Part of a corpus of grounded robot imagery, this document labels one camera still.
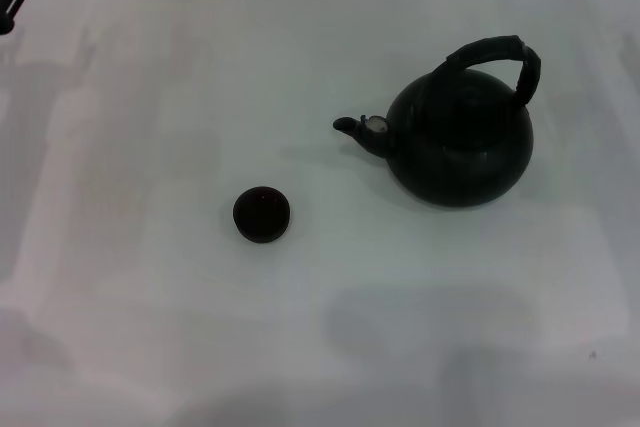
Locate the dark round teapot with handle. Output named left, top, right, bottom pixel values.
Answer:
left=332, top=34, right=542, bottom=208

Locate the small dark teacup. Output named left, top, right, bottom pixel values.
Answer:
left=232, top=185, right=292, bottom=244

